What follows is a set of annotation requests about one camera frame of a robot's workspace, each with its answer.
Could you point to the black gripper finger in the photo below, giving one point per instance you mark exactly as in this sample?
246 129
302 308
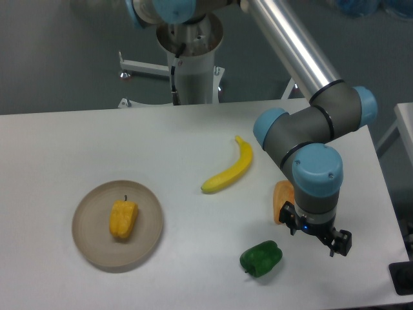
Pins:
341 243
287 216

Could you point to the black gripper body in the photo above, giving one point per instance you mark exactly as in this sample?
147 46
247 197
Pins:
318 225

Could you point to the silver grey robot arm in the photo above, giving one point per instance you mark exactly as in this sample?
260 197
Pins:
297 143

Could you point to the orange bell pepper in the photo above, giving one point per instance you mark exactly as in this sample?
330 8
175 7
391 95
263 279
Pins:
283 192

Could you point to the green bell pepper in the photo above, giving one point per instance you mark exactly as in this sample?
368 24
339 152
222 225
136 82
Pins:
261 258

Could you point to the yellow bell pepper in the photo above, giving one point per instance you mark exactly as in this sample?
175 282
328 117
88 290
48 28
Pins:
122 218

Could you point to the beige round plate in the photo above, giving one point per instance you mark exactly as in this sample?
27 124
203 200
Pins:
90 226

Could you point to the black device at table edge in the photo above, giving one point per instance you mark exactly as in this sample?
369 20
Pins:
401 275

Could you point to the yellow banana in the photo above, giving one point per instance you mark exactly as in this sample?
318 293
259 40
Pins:
232 174

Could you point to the white side table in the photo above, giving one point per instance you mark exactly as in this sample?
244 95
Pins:
401 128

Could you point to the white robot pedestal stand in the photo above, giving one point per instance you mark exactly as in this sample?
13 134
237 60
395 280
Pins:
190 49

